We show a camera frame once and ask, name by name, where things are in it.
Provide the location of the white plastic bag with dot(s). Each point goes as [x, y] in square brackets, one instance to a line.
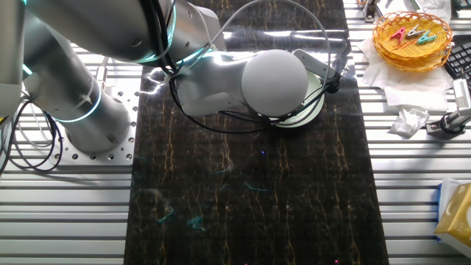
[438, 7]

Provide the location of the orange plastic clothespin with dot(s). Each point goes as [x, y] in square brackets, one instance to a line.
[403, 45]

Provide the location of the silver perforated base plate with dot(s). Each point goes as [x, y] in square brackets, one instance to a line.
[125, 154]

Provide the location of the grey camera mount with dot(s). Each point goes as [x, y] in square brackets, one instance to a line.
[449, 123]

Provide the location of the white paper towel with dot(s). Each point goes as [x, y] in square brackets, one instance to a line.
[404, 88]

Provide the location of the silver ribbed camera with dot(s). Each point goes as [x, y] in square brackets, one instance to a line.
[461, 95]

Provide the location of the grey plastic clothespin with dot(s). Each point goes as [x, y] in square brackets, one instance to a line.
[414, 31]

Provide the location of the pale green round plate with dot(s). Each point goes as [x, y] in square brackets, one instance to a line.
[314, 99]

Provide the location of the pink plastic clothespin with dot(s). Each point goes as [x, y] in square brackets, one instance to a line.
[398, 34]

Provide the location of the black keyboard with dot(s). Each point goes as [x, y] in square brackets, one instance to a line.
[460, 59]

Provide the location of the yellow tissue box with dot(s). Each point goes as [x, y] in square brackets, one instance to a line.
[458, 217]

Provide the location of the crumpled white tissue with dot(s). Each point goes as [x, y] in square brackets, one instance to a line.
[408, 121]

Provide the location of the yellow wicker basket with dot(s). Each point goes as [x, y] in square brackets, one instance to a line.
[423, 59]

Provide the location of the dark marble pattern mat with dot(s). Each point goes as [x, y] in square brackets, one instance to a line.
[221, 202]

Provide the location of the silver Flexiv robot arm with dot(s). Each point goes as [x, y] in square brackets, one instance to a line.
[55, 92]

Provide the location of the metal stand foot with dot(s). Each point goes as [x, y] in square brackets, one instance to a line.
[369, 11]

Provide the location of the teal plastic clothespin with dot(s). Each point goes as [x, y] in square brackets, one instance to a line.
[427, 38]

